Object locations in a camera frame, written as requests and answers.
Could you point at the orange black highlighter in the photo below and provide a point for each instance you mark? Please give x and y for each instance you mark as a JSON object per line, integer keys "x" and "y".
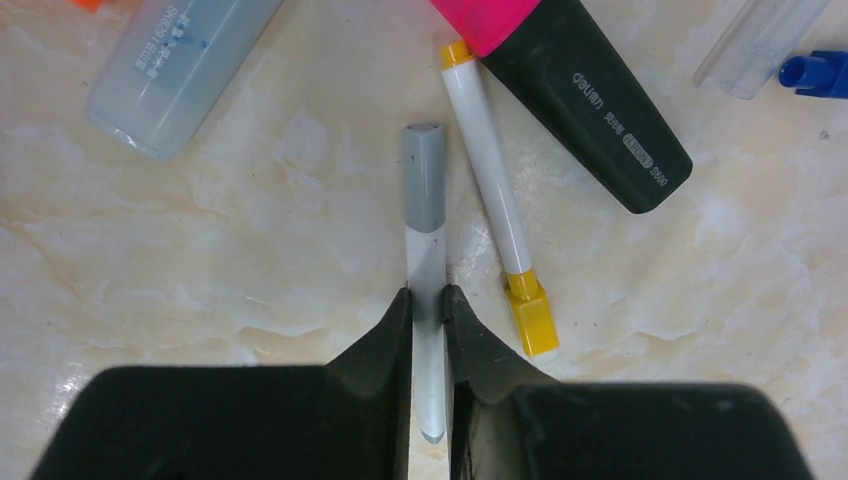
{"x": 89, "y": 5}

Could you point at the pink black highlighter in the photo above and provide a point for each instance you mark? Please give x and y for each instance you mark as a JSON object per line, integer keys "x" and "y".
{"x": 555, "y": 59}

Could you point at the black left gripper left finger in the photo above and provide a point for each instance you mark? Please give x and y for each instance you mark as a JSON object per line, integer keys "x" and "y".
{"x": 347, "y": 419}

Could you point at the blue marker cap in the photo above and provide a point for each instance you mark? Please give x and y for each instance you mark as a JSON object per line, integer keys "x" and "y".
{"x": 821, "y": 74}

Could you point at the light blue highlighter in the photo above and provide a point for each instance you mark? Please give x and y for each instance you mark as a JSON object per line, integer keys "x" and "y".
{"x": 170, "y": 66}

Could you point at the grey cap white marker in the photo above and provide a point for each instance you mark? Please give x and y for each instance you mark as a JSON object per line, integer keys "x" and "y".
{"x": 424, "y": 166}

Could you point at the yellow cap white marker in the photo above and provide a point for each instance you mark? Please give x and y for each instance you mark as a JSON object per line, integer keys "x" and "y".
{"x": 525, "y": 294}

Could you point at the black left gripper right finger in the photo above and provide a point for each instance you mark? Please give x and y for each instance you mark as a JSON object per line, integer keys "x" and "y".
{"x": 513, "y": 421}

